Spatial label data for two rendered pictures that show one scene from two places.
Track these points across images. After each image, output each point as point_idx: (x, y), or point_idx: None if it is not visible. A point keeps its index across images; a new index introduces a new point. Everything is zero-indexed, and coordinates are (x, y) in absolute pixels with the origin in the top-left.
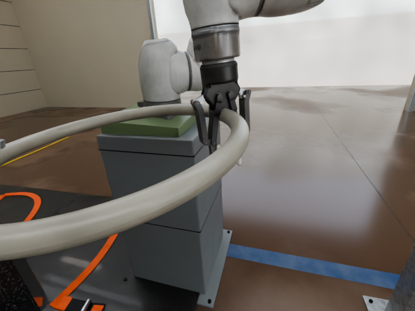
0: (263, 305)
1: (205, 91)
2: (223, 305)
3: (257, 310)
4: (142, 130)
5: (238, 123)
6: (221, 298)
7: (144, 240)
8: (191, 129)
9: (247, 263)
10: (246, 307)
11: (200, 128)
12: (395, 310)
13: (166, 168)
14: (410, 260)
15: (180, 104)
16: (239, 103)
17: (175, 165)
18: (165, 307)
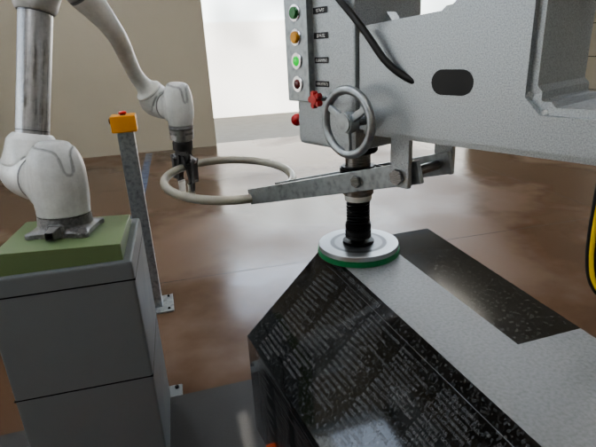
0: (165, 359)
1: (192, 153)
2: (176, 380)
3: (170, 361)
4: (127, 231)
5: (213, 157)
6: (168, 384)
7: (159, 379)
8: None
9: None
10: (171, 367)
11: (197, 173)
12: (154, 293)
13: (143, 257)
14: None
15: (166, 174)
16: (174, 162)
17: (143, 249)
18: (197, 412)
